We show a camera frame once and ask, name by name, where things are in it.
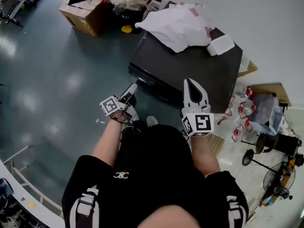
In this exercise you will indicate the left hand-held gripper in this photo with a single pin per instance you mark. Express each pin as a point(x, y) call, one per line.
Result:
point(110, 106)

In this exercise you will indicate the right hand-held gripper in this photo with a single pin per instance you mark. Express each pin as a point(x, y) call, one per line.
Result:
point(202, 122)

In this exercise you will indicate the person's left forearm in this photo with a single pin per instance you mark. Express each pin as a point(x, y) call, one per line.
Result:
point(108, 141)

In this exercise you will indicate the person's right forearm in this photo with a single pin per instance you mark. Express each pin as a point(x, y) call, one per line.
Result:
point(204, 155)

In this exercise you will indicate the person's right white shoe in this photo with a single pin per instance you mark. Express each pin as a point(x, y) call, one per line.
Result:
point(152, 120)

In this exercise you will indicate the wooden slatted pallet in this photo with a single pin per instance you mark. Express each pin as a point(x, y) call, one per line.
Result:
point(216, 144)

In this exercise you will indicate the pile of red-trimmed clear bags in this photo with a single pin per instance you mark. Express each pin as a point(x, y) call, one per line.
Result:
point(247, 113)

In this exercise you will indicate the white rectangular box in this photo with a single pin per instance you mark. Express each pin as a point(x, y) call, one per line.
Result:
point(220, 44)

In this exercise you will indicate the flat cardboard piece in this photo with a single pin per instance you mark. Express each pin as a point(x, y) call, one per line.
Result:
point(249, 69)

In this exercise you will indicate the yellow bin pedal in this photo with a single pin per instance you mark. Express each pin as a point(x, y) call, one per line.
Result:
point(126, 29)

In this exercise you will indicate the white crumpled plastic bag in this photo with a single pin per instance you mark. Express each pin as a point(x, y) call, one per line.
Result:
point(178, 25)

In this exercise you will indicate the black trash bin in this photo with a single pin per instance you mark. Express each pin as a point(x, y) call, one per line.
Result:
point(128, 18)

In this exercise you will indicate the wooden board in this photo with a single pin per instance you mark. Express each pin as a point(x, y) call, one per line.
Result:
point(273, 91)

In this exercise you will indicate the black round-base stand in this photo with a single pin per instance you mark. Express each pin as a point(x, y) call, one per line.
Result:
point(256, 151)

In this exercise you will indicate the person's black shirt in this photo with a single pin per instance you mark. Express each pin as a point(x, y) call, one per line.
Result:
point(152, 174)

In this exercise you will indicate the brown cardboard box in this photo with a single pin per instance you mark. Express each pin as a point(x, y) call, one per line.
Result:
point(85, 15)

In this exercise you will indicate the clear bin liner bag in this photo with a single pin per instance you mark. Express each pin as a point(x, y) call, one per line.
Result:
point(131, 0)

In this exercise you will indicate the black equipment box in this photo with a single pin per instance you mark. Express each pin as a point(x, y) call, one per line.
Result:
point(287, 144)

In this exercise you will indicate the black floor fan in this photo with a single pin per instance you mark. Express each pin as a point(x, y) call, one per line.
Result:
point(279, 179)

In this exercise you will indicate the person's chin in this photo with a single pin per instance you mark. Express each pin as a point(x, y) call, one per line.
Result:
point(169, 217)

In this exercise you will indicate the small yellow item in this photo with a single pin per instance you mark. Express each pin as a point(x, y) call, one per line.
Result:
point(31, 205)

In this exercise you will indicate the white curved desk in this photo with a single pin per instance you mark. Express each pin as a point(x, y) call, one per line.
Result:
point(28, 210)

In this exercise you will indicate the white metal desk frame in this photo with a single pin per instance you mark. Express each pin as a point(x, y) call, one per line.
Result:
point(23, 174)

